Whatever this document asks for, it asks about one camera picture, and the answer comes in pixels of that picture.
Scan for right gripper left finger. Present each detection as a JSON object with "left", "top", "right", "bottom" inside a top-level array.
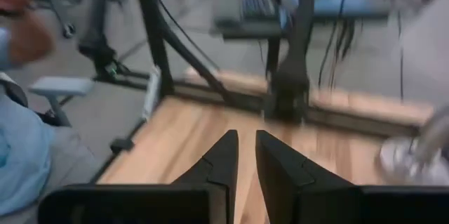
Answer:
[{"left": 171, "top": 129, "right": 239, "bottom": 224}]

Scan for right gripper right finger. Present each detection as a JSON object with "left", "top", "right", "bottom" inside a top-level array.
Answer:
[{"left": 255, "top": 129, "right": 363, "bottom": 224}]

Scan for person's forearm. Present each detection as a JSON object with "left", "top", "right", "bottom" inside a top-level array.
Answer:
[{"left": 0, "top": 9, "right": 55, "bottom": 69}]

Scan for black table edge clamp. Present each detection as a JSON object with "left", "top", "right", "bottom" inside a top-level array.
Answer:
[{"left": 109, "top": 138, "right": 135, "bottom": 154}]

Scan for table lamp with white shade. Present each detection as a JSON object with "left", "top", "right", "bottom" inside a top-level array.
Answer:
[{"left": 377, "top": 104, "right": 449, "bottom": 187}]

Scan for dark computer keyboard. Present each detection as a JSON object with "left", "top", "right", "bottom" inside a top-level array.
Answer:
[{"left": 241, "top": 0, "right": 279, "bottom": 20}]

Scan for black floor stand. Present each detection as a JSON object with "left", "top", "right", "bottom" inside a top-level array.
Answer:
[{"left": 77, "top": 0, "right": 119, "bottom": 79}]

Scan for grey chair armrest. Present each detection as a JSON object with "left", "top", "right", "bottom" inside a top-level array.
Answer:
[{"left": 27, "top": 75, "right": 95, "bottom": 129}]

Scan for grey blue desk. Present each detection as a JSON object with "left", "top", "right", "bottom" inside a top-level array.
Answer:
[{"left": 210, "top": 0, "right": 392, "bottom": 41}]

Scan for person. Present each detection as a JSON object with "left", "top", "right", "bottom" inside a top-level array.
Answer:
[{"left": 0, "top": 27, "right": 102, "bottom": 218}]

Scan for small black caster wheel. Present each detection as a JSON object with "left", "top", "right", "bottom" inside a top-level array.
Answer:
[{"left": 62, "top": 22, "right": 76, "bottom": 39}]

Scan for white table edge bracket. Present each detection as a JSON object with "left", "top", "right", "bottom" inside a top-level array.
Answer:
[{"left": 142, "top": 66, "right": 163, "bottom": 122}]

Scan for hanging black cables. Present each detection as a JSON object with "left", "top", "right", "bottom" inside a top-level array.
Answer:
[{"left": 317, "top": 0, "right": 356, "bottom": 90}]

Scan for black rig frame post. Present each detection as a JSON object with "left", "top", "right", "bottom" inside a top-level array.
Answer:
[{"left": 133, "top": 0, "right": 176, "bottom": 98}]

